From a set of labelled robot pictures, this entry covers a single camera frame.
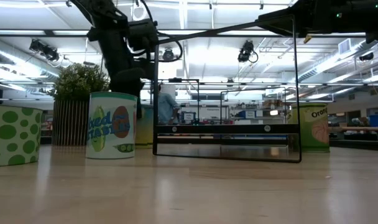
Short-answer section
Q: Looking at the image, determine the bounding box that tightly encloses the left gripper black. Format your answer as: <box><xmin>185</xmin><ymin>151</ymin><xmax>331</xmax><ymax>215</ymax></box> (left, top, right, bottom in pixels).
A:
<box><xmin>88</xmin><ymin>24</ymin><xmax>156</xmax><ymax>119</ymax></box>

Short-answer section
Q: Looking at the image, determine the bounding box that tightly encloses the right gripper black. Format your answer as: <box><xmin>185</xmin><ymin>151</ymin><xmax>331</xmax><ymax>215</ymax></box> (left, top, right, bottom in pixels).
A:
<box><xmin>257</xmin><ymin>0</ymin><xmax>336</xmax><ymax>38</ymax></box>

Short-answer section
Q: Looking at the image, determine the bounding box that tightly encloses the teal yellow carrots can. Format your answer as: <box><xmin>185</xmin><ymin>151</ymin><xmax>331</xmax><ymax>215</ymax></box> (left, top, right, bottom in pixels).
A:
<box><xmin>135</xmin><ymin>104</ymin><xmax>154</xmax><ymax>147</ymax></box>

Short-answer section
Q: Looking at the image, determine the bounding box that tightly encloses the white mixed vegetables can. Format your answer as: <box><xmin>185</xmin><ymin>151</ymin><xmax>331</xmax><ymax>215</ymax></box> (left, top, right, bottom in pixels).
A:
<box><xmin>85</xmin><ymin>91</ymin><xmax>138</xmax><ymax>160</ymax></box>

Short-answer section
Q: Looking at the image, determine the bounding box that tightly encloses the green oranges can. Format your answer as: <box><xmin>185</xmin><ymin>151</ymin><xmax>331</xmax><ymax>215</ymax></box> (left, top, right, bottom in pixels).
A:
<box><xmin>287</xmin><ymin>102</ymin><xmax>331</xmax><ymax>153</ymax></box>

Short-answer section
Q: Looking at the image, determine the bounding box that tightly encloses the green polka dot peas can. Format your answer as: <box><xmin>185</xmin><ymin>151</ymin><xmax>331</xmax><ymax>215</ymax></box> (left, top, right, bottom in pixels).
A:
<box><xmin>0</xmin><ymin>104</ymin><xmax>43</xmax><ymax>168</ymax></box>

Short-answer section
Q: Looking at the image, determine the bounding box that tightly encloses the person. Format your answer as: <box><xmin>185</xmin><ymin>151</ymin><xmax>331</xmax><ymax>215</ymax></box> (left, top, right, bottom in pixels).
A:
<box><xmin>157</xmin><ymin>83</ymin><xmax>181</xmax><ymax>125</ymax></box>

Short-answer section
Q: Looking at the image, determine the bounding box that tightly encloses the potted plant in striped pot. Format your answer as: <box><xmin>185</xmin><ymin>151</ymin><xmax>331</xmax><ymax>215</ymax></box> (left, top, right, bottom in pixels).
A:
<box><xmin>47</xmin><ymin>62</ymin><xmax>111</xmax><ymax>146</ymax></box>

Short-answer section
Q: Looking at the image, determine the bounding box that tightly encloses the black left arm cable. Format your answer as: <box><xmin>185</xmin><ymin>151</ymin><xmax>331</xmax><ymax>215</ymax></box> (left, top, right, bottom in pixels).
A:
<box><xmin>138</xmin><ymin>0</ymin><xmax>184</xmax><ymax>63</ymax></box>

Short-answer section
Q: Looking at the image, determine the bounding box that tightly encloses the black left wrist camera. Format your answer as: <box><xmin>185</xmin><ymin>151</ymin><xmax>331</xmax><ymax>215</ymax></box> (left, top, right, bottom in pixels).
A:
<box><xmin>127</xmin><ymin>18</ymin><xmax>159</xmax><ymax>53</ymax></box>

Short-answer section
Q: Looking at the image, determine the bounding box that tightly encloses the black overhead frame bar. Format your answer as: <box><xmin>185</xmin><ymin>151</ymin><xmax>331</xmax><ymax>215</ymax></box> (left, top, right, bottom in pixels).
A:
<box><xmin>0</xmin><ymin>29</ymin><xmax>367</xmax><ymax>39</ymax></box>

